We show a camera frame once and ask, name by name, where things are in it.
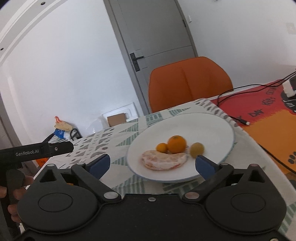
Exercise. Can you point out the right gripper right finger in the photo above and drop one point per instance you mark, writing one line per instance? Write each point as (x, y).
(214, 175)

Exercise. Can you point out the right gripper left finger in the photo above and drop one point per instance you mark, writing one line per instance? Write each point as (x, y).
(89, 175)

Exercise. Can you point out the yellow-green round fruit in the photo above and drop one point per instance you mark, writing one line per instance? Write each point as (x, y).
(196, 149)

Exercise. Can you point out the peeled pomelo piece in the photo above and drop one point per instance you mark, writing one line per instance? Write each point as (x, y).
(155, 160)

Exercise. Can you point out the person's left hand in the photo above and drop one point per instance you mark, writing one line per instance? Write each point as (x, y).
(18, 194)

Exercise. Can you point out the orange box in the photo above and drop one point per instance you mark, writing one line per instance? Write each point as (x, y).
(41, 161)

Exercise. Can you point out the white bowl plate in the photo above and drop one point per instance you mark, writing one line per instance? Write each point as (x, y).
(215, 133)

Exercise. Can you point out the patterned tablecloth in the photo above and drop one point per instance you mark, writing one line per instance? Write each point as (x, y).
(115, 141)

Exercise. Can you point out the black storage rack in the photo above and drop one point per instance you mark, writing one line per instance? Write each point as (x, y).
(62, 136)

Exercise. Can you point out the large orange in plate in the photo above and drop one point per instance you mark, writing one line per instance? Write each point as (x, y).
(176, 144)

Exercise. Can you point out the brown paper bag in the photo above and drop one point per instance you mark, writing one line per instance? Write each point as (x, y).
(62, 125)

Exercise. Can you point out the small yellow citrus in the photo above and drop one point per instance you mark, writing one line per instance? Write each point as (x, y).
(162, 148)

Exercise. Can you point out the brown cardboard piece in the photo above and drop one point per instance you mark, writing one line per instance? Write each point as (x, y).
(116, 119)

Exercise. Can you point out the white foam board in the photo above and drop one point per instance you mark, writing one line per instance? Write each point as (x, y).
(129, 110)

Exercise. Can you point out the red orange mat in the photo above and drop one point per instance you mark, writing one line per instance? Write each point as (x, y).
(271, 116)

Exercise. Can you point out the orange chair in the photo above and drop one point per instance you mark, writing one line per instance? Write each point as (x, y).
(186, 81)

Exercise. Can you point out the white charger adapter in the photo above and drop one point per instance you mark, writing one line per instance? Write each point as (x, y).
(288, 89)

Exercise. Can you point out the grey door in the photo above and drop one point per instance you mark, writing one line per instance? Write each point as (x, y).
(157, 30)

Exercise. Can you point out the black door handle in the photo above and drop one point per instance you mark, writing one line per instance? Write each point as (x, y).
(134, 60)

